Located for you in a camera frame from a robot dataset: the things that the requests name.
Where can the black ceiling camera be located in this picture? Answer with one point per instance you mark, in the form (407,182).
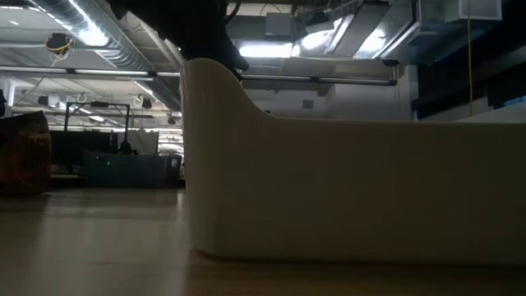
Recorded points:
(58,42)

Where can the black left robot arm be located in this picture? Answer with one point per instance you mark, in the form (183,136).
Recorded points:
(164,20)

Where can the bright ceiling light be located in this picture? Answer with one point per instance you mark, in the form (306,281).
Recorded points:
(267,50)

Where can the black rig frame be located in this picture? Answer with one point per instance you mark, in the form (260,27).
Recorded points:
(98,104)

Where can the black flat panel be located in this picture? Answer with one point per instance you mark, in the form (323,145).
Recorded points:
(82,148)

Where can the brown cardboard box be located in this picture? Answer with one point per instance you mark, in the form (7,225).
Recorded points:
(24,156)

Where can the white plastic bin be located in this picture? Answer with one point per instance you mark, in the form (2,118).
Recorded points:
(349,185)

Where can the rectangular metal ceiling duct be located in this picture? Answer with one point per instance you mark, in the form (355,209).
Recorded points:
(394,33)

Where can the grey ceiling pipe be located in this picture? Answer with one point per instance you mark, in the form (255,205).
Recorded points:
(349,80)

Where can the black plastic bin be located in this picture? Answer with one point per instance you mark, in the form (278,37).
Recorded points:
(131,170)

